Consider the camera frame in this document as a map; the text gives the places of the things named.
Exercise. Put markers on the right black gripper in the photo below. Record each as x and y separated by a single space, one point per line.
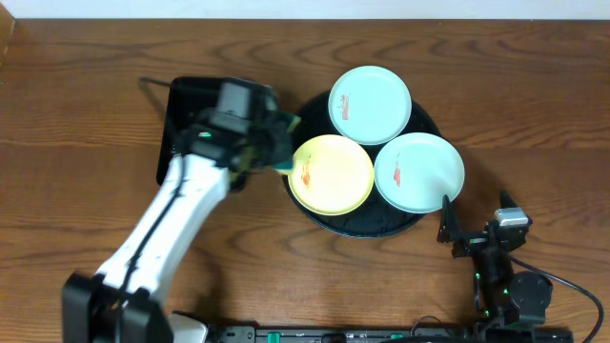
470 243

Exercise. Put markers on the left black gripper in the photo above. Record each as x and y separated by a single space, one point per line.
274 138

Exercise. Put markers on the green yellow sponge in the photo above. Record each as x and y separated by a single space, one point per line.
289 123

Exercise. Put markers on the yellow plate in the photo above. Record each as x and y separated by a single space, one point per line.
331 175

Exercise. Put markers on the light blue plate top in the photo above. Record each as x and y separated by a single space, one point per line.
370 105

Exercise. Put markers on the light blue plate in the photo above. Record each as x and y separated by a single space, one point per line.
415 171
370 105

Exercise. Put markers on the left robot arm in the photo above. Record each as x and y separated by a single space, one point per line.
123 301

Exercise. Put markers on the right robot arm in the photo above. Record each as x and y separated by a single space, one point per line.
514 303

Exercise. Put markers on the black rectangular tray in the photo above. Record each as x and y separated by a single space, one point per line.
181 108

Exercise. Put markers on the light blue plate right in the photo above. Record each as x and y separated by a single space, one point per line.
415 171

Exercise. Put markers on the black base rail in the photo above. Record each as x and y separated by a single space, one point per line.
333 335

